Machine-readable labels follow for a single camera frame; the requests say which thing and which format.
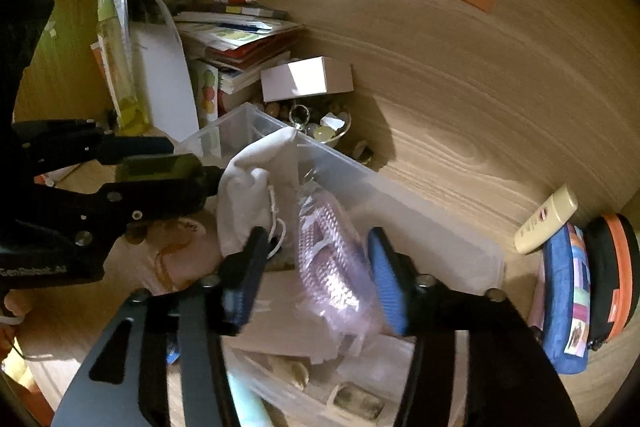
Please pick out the white acrylic file stand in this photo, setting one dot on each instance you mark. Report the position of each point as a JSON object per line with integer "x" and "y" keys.
{"x": 165, "y": 82}

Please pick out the small white cardboard box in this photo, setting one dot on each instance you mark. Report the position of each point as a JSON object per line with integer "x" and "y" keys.
{"x": 305, "y": 77}

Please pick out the clear plastic storage box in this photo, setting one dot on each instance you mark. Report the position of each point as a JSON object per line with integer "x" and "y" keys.
{"x": 400, "y": 217}

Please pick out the black orange zip case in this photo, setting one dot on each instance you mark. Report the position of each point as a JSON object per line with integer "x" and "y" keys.
{"x": 600, "y": 267}

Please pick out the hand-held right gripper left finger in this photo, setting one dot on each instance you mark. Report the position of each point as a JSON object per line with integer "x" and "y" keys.
{"x": 245, "y": 287}

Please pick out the blue patchwork pouch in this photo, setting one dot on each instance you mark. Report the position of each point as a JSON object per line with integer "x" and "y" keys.
{"x": 562, "y": 307}

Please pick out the dark green small bottle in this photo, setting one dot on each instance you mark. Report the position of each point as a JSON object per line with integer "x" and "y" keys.
{"x": 160, "y": 169}

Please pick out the cream lotion tube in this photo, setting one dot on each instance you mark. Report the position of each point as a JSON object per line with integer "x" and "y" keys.
{"x": 545, "y": 219}

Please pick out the yellow-green clear bottle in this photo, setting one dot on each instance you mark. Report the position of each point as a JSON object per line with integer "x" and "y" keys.
{"x": 122, "y": 82}

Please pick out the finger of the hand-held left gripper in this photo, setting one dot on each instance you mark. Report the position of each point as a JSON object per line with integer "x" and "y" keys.
{"x": 150, "y": 202}
{"x": 100, "y": 144}

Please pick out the pink flat pouch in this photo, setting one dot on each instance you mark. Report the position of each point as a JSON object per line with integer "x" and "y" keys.
{"x": 536, "y": 297}

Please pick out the dotted print box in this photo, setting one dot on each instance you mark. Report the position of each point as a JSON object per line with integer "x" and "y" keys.
{"x": 207, "y": 92}

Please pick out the orange paper box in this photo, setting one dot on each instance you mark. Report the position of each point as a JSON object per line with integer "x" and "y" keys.
{"x": 100, "y": 62}

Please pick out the pink knitted pouch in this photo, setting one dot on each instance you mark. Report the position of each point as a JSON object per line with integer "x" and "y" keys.
{"x": 330, "y": 267}

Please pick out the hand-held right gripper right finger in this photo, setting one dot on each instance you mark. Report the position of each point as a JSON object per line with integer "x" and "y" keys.
{"x": 387, "y": 287}

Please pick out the small blue trinket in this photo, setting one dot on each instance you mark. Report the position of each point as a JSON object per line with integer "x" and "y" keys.
{"x": 173, "y": 352}

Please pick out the stack of books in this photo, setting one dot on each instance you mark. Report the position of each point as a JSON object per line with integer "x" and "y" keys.
{"x": 240, "y": 52}

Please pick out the glass bowl of trinkets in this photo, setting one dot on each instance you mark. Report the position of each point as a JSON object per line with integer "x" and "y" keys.
{"x": 325, "y": 127}

